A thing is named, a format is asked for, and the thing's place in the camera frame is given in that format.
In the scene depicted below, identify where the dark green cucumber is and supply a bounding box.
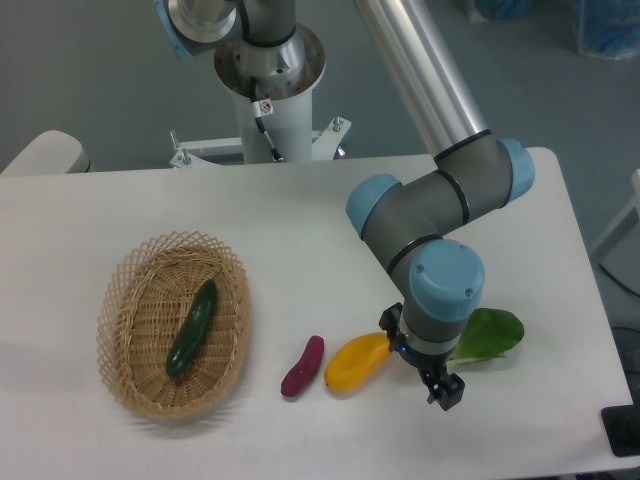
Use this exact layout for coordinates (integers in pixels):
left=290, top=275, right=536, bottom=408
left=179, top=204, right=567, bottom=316
left=165, top=279, right=218, bottom=378

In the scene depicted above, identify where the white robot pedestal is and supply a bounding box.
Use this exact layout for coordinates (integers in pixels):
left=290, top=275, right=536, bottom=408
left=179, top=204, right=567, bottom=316
left=170, top=24, right=352, bottom=168

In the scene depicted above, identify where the green bok choy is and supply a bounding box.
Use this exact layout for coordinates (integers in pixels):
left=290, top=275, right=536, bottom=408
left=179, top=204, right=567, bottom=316
left=447, top=308, right=525, bottom=371

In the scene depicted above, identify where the woven wicker basket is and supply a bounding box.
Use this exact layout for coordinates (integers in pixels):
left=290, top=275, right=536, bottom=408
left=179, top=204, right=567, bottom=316
left=97, top=232, right=251, bottom=420

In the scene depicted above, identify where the purple sweet potato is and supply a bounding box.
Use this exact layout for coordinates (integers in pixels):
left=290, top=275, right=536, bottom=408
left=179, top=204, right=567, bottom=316
left=280, top=335, right=325, bottom=399

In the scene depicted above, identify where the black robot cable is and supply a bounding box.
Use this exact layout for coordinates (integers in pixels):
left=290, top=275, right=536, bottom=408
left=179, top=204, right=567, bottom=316
left=248, top=75, right=287, bottom=164

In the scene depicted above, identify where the white furniture leg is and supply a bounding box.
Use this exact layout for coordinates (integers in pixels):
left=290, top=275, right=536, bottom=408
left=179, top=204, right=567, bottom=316
left=590, top=169, right=639, bottom=261

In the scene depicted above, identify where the white chair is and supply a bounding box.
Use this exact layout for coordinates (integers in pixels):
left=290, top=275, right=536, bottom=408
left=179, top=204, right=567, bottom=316
left=1, top=130, right=95, bottom=178

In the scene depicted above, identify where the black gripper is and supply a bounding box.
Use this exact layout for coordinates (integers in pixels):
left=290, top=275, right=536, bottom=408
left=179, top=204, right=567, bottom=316
left=379, top=303, right=465, bottom=411

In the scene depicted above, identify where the yellow mango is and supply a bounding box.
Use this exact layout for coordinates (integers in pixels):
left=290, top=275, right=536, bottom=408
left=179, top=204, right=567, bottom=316
left=324, top=333, right=391, bottom=394

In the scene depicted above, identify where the black device at table edge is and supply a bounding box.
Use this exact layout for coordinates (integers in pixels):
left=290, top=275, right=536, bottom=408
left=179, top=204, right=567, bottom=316
left=601, top=405, right=639, bottom=457

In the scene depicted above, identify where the blue plastic bag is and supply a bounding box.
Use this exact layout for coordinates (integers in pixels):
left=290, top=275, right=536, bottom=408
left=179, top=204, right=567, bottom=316
left=571, top=0, right=639, bottom=60

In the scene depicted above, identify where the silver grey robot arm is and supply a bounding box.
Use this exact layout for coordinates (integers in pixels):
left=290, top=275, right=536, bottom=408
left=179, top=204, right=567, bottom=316
left=155, top=1, right=535, bottom=409

